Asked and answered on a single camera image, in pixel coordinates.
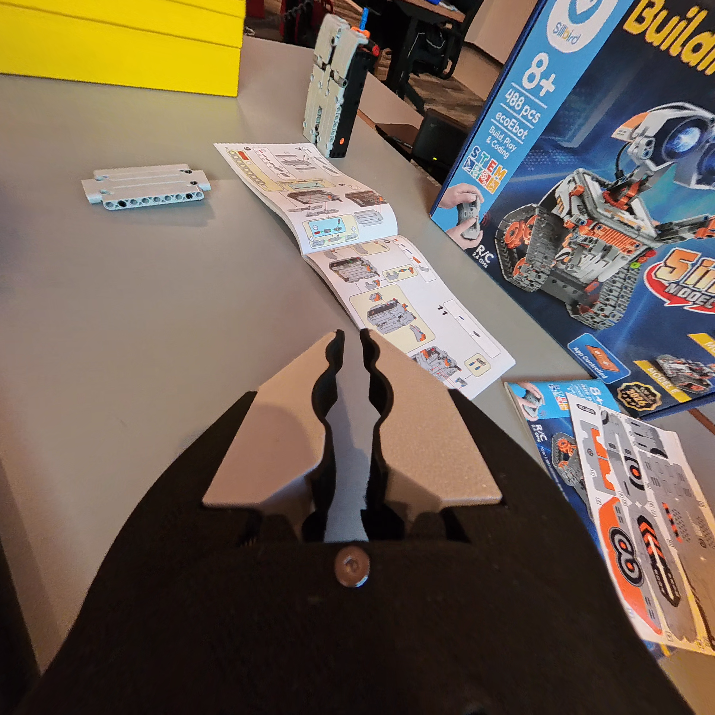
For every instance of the black office chair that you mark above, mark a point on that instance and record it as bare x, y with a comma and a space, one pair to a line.
430, 44

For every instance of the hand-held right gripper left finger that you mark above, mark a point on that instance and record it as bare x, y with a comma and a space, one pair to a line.
268, 447

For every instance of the black grey robot block assembly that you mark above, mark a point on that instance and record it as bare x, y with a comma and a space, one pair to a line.
327, 84

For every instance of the black box device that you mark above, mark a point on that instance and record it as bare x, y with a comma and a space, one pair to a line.
441, 139

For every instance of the toy robot kit box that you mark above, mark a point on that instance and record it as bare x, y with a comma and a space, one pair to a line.
586, 167

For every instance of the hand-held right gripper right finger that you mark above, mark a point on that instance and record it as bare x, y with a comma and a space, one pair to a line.
441, 447

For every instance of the blue closed booklet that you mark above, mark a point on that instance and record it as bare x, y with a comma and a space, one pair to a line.
544, 413

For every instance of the grey desk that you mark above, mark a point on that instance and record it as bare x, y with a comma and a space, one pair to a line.
167, 307

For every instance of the grey panel beam assembly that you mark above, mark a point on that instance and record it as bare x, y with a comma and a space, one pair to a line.
145, 187

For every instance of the yellow plastic bin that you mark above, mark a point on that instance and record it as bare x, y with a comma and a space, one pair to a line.
111, 50

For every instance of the open instruction booklet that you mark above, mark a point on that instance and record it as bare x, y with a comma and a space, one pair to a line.
346, 223

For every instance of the robot sticker sheet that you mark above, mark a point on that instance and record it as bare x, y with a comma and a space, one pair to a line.
642, 502

